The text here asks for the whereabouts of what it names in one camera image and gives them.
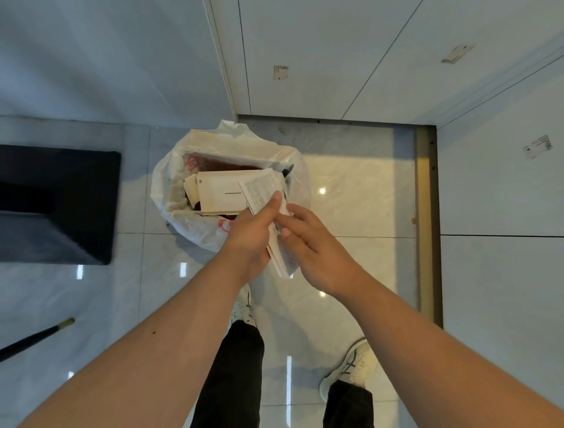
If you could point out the person's right hand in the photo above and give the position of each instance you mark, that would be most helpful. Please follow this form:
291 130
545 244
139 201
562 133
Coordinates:
319 255

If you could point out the white label sticker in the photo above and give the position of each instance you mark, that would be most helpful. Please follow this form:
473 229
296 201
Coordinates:
457 53
280 72
537 147

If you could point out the person's left forearm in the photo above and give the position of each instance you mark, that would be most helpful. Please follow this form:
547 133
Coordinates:
145 357

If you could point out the person's right white shoe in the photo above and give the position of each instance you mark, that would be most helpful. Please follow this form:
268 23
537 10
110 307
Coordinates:
352 364

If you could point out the brass door threshold strip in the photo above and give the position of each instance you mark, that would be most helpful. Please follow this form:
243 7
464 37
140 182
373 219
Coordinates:
426 220

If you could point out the white printed paper sheets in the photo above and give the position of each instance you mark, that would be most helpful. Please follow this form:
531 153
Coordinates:
260 187

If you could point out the black furniture block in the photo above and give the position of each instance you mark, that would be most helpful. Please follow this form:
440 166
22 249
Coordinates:
53 207

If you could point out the person's left white shoe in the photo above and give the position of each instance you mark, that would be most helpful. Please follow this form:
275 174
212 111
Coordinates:
242 308

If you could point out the person's right forearm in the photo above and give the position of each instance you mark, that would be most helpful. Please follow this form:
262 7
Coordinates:
440 361

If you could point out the person's left black trouser leg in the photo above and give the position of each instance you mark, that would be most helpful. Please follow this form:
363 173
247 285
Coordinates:
233 379

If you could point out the red packaging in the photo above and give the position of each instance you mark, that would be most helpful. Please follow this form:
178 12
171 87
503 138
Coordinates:
229 164

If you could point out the person's right black trouser leg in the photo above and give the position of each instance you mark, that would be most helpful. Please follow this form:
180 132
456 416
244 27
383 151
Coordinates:
348 408

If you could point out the person's left thumb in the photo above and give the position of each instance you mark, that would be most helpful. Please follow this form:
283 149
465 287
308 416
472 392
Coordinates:
271 206

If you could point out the person's left hand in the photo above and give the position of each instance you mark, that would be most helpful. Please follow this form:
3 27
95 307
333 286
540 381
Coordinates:
246 240

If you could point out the person's white shoe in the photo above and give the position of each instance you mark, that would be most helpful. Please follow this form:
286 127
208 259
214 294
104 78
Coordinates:
242 308
352 364

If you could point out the white plastic bag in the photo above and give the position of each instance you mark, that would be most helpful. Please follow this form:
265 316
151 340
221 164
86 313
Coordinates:
169 176

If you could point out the black stick with brass tip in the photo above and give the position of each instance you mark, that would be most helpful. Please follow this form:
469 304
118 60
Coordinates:
35 338

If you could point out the person's right thumb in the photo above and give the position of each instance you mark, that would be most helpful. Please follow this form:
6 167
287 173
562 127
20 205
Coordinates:
291 233

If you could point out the person's black trouser leg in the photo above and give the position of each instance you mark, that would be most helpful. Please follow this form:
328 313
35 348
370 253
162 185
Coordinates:
348 408
233 379

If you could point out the beige cardboard box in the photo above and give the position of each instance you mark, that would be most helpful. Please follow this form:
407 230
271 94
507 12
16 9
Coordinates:
218 192

